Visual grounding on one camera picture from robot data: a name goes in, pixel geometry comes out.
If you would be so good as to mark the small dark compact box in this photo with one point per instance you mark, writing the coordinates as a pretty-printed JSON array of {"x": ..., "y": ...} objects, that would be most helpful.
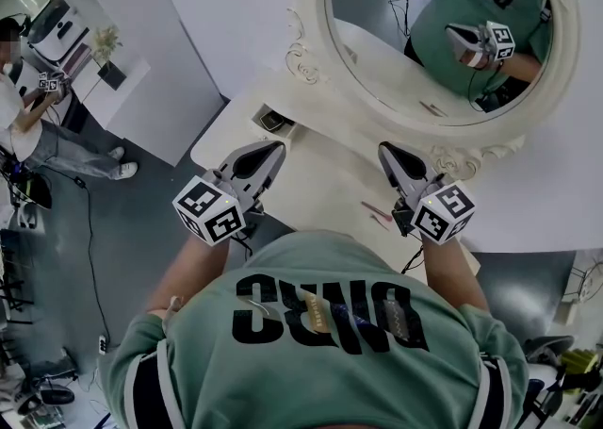
[{"x": 272, "y": 120}]

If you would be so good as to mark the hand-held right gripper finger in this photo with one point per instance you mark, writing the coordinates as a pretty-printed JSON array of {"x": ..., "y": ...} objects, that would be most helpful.
[
  {"x": 421, "y": 168},
  {"x": 388, "y": 165}
]

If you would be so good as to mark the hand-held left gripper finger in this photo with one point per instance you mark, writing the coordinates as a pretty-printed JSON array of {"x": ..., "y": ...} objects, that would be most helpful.
[
  {"x": 271, "y": 168},
  {"x": 245, "y": 150}
]

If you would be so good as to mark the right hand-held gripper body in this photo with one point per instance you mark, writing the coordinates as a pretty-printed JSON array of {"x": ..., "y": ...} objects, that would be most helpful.
[{"x": 443, "y": 212}]

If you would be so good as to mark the person's left forearm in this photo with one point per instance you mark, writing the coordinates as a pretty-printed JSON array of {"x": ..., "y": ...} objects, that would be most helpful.
[{"x": 188, "y": 267}]

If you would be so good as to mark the white counter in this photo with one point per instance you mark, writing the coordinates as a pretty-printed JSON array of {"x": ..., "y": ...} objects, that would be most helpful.
[{"x": 134, "y": 69}]

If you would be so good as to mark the black gripper-mounted camera box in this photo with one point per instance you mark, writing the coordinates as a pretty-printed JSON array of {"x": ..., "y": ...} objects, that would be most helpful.
[{"x": 401, "y": 219}]

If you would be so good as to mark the yellow-green ribbed object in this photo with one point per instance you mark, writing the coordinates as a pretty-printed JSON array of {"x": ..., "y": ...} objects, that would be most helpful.
[{"x": 579, "y": 361}]

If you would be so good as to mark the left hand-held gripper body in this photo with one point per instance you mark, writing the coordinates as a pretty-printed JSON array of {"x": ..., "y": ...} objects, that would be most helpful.
[{"x": 207, "y": 210}]

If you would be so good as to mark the potted plant in black pot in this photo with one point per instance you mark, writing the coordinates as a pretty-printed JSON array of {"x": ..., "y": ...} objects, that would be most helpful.
[{"x": 112, "y": 77}]

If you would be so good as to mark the white dressing table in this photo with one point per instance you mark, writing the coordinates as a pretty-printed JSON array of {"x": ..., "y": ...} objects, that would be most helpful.
[{"x": 330, "y": 172}]

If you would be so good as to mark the white power strip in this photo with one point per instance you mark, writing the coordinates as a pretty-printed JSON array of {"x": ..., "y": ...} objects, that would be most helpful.
[{"x": 102, "y": 343}]

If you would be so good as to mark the oval mirror with ornate frame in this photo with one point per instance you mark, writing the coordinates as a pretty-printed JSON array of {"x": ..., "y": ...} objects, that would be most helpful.
[{"x": 367, "y": 54}]

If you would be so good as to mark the person's green t-shirt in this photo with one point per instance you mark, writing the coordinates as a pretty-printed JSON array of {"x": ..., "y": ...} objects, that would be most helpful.
[{"x": 330, "y": 384}]

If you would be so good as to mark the person's right forearm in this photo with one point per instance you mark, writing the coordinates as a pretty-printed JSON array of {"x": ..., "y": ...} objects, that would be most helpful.
[{"x": 447, "y": 271}]

